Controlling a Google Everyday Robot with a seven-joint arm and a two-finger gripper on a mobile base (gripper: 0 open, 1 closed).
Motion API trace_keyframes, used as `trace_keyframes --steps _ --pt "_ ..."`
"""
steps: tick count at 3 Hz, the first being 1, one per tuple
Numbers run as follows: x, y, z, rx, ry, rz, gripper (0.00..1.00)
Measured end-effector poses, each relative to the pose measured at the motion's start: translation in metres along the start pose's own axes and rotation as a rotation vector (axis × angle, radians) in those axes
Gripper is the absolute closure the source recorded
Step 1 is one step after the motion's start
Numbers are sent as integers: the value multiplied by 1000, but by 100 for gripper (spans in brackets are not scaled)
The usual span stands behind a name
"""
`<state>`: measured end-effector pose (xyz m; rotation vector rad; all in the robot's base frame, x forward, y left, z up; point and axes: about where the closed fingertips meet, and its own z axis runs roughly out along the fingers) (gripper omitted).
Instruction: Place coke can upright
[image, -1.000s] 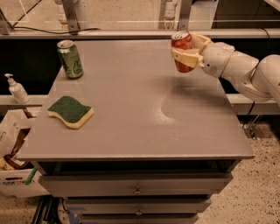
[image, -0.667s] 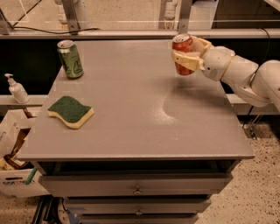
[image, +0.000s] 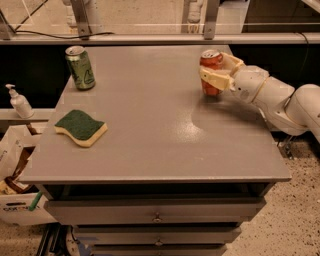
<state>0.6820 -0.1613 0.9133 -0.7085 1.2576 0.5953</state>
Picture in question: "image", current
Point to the white cardboard box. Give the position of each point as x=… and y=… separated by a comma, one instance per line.
x=16, y=148

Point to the bottom grey drawer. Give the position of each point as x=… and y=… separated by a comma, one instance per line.
x=164, y=250

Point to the left metal bracket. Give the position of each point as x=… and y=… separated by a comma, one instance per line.
x=80, y=15

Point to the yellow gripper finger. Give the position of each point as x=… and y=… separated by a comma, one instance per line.
x=220, y=79
x=231, y=64

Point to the green and yellow sponge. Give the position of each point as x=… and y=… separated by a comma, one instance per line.
x=81, y=128

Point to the top grey drawer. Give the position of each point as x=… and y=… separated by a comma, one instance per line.
x=158, y=211

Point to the green marker pen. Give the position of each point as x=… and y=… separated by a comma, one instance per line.
x=35, y=201

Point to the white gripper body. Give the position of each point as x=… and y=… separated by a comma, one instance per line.
x=248, y=84

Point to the middle grey drawer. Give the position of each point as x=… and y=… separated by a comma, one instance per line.
x=158, y=235

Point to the red coke can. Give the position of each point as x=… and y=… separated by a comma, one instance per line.
x=212, y=59

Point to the grey drawer cabinet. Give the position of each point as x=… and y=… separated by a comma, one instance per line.
x=165, y=138

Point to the green soda can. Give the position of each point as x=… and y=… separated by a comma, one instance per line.
x=80, y=67

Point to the grey drawer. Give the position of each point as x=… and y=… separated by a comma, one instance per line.
x=158, y=211
x=164, y=250
x=158, y=235

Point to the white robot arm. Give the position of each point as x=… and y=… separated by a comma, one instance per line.
x=293, y=111

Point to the white pump bottle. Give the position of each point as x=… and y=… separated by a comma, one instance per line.
x=19, y=103

